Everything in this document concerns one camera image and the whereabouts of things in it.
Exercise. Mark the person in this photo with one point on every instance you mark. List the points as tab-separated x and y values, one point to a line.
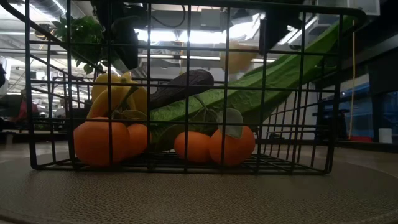
23	109

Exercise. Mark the round grey woven placemat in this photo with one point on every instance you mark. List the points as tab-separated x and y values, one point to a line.
199	199

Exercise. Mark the orange tangerine bunch with leaves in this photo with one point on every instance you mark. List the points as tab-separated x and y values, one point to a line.
93	143

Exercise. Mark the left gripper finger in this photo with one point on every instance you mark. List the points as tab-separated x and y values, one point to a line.
127	53

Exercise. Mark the purple eggplant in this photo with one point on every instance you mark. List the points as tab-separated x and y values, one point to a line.
174	91

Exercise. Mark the white cylinder container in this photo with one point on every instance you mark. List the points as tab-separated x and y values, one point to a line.
385	136

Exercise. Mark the black ceiling-hung device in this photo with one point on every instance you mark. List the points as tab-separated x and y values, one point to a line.
43	31

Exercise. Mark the yellow bell pepper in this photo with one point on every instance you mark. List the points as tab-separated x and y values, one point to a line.
96	105

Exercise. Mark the bright ceiling light panel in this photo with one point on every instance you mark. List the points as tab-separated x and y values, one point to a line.
205	36

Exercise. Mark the red low box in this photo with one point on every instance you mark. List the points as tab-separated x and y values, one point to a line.
360	139

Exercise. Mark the green potted plant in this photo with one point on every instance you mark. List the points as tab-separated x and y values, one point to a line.
81	34

